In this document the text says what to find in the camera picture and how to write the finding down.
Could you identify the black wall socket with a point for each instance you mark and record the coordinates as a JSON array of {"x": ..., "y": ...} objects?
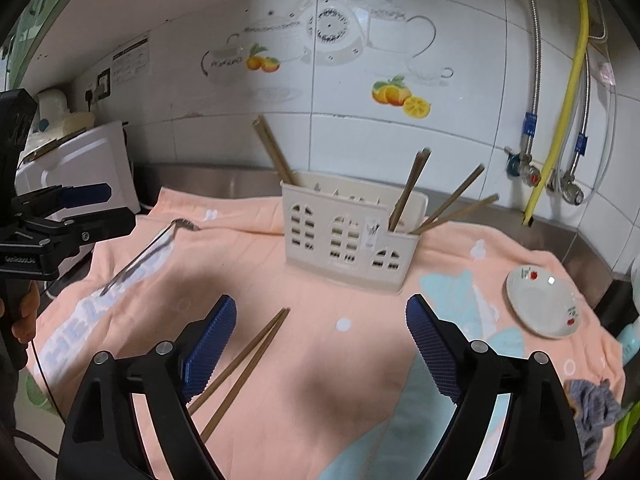
[{"x": 103, "y": 83}]

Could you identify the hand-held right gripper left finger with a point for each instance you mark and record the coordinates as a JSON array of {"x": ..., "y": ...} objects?
[{"x": 210, "y": 350}]

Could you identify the white countertop appliance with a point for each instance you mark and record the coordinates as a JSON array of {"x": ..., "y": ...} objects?
[{"x": 100, "y": 160}]

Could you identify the white plastic container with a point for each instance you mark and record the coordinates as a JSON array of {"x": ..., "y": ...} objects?
[{"x": 52, "y": 102}]

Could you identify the metal tongs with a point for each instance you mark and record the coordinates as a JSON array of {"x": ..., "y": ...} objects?
[{"x": 179, "y": 221}]

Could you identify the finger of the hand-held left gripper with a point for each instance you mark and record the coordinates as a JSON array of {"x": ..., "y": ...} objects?
[
  {"x": 107, "y": 222},
  {"x": 85, "y": 194}
]

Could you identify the beige flat lid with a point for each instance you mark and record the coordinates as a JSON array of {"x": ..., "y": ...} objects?
[{"x": 70, "y": 121}]

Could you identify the person's left hand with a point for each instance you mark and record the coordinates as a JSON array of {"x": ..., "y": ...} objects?
[{"x": 29, "y": 312}]

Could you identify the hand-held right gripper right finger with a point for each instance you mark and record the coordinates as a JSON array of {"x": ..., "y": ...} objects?
[{"x": 432, "y": 345}]

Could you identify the cream plastic chopstick holder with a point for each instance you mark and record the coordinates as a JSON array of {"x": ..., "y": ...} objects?
[{"x": 320, "y": 260}]

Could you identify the teal plastic object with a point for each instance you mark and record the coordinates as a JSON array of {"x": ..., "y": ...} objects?
[{"x": 631, "y": 342}]

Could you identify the small white cherry-print plate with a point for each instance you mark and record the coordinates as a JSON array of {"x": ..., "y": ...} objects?
[{"x": 542, "y": 305}]

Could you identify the grey rag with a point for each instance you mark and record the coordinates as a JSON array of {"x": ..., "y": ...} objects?
[{"x": 592, "y": 405}]

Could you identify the green plastic object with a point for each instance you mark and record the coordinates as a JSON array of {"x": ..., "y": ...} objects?
[{"x": 627, "y": 430}]

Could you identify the white wall label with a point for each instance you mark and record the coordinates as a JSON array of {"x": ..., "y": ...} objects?
[{"x": 130, "y": 60}]

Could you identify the light green object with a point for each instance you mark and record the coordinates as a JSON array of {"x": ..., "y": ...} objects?
[{"x": 40, "y": 397}]

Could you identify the clear hanging plastic bag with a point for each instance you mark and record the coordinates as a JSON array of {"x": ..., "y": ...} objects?
[{"x": 605, "y": 70}]

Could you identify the peach printed towel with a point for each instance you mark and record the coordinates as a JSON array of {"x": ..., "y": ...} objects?
[{"x": 325, "y": 360}]

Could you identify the metal water valve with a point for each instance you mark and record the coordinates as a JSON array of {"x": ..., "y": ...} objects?
[
  {"x": 524, "y": 166},
  {"x": 570, "y": 187}
]

